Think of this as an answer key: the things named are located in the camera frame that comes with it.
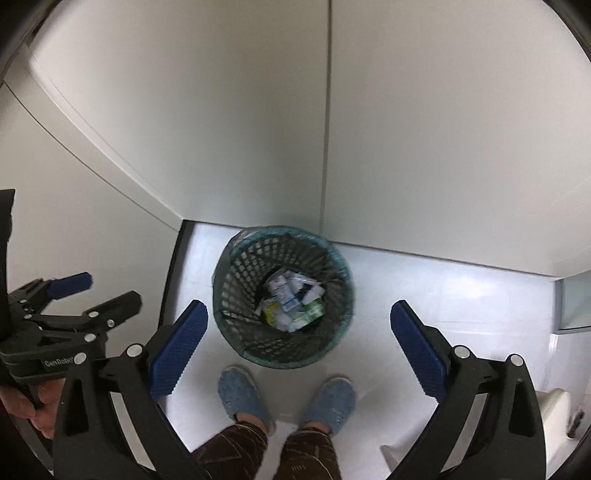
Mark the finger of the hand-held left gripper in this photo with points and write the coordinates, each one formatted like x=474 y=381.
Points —
x=115 y=311
x=69 y=285

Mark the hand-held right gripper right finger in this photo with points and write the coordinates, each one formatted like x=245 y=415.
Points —
x=420 y=350

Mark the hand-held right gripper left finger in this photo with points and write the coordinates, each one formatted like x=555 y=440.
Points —
x=178 y=350

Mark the dark plastic mesh trash bin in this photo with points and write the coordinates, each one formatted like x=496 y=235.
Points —
x=240 y=286

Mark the yellow and white snack wrapper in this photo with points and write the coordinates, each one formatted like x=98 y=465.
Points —
x=270 y=313

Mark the green and white carton box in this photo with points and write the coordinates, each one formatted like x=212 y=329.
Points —
x=311 y=310

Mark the blue and white milk carton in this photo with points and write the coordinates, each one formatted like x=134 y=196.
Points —
x=282 y=288

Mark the person's left hand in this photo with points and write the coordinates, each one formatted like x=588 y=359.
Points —
x=48 y=410

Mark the blue fuzzy slipper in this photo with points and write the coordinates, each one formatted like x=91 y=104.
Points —
x=330 y=406
x=242 y=397

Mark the person's left leg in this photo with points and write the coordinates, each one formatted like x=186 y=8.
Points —
x=235 y=454

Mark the person's leg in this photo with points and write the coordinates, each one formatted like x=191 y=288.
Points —
x=309 y=457
x=235 y=454

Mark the person's right leg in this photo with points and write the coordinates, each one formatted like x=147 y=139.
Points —
x=309 y=457

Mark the white base cabinet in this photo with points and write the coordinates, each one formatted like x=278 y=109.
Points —
x=231 y=115

